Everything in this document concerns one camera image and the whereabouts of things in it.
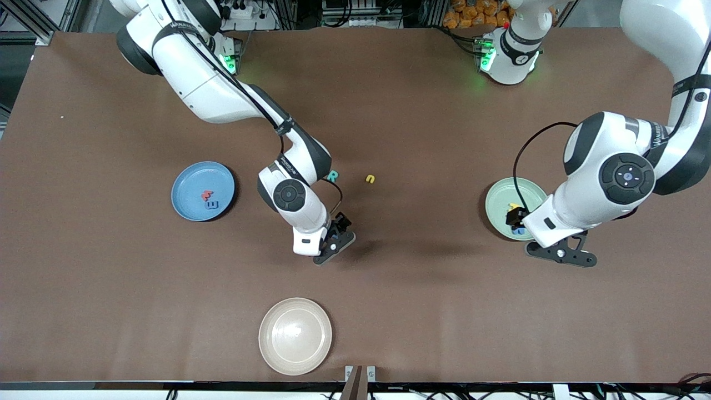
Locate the aluminium frame profile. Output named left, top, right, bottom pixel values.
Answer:
left=0, top=0, right=76, bottom=46

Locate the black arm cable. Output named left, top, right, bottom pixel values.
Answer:
left=158, top=0, right=345, bottom=218
left=512, top=33, right=711, bottom=212

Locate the black equipment rack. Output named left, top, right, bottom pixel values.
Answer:
left=321, top=0, right=403, bottom=28

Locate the beige plate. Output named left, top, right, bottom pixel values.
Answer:
left=258, top=297, right=333, bottom=376

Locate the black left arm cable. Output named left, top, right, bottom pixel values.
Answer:
left=512, top=33, right=711, bottom=212

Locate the orange packets pile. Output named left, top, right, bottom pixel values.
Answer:
left=443, top=0, right=514, bottom=29

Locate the pale green plate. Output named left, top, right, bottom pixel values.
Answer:
left=485, top=177, right=550, bottom=241

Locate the brown post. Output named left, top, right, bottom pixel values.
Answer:
left=340, top=365, right=369, bottom=400

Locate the white power strip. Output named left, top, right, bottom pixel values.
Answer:
left=221, top=0, right=262, bottom=21

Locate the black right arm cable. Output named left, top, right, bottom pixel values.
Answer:
left=158, top=0, right=345, bottom=218

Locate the blue plate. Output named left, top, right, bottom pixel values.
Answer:
left=171, top=161, right=236, bottom=222

